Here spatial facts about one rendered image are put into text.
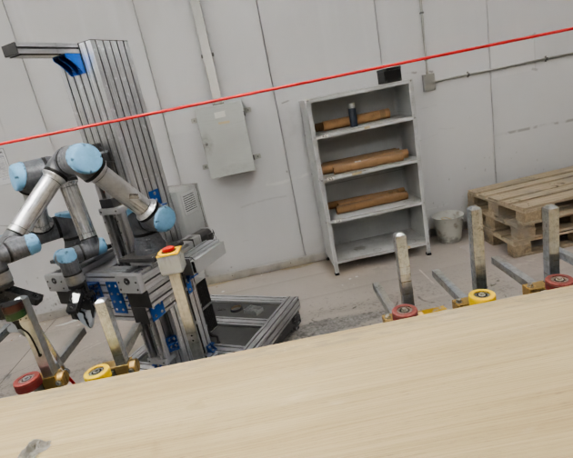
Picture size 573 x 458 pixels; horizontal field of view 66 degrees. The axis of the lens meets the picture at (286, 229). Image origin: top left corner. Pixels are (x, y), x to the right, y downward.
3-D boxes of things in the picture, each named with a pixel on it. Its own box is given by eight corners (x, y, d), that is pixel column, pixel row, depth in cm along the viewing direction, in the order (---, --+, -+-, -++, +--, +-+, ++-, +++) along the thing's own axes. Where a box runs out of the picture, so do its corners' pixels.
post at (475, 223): (476, 333, 157) (466, 205, 143) (485, 332, 157) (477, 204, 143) (480, 339, 153) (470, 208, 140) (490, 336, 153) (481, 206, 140)
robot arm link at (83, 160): (164, 214, 210) (65, 138, 174) (183, 215, 200) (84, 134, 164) (152, 235, 205) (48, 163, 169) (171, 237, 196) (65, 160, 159)
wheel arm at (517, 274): (490, 265, 182) (490, 255, 181) (498, 263, 182) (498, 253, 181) (558, 314, 140) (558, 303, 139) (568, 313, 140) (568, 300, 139)
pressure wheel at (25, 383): (32, 400, 151) (20, 372, 147) (55, 395, 151) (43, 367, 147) (20, 416, 143) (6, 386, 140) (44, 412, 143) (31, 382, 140)
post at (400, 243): (407, 356, 158) (392, 232, 144) (417, 354, 158) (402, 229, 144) (411, 362, 155) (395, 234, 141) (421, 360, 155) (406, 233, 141)
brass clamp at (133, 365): (104, 373, 155) (100, 362, 154) (141, 366, 155) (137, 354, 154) (98, 384, 149) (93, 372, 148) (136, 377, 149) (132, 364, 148)
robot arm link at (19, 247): (25, 231, 164) (-6, 241, 156) (37, 232, 157) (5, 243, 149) (33, 250, 166) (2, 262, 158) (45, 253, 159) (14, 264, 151)
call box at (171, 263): (166, 271, 146) (160, 249, 144) (187, 266, 146) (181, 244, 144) (162, 279, 139) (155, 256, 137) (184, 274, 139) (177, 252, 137)
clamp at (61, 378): (34, 386, 155) (28, 374, 153) (71, 379, 154) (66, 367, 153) (25, 396, 149) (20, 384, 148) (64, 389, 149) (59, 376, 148)
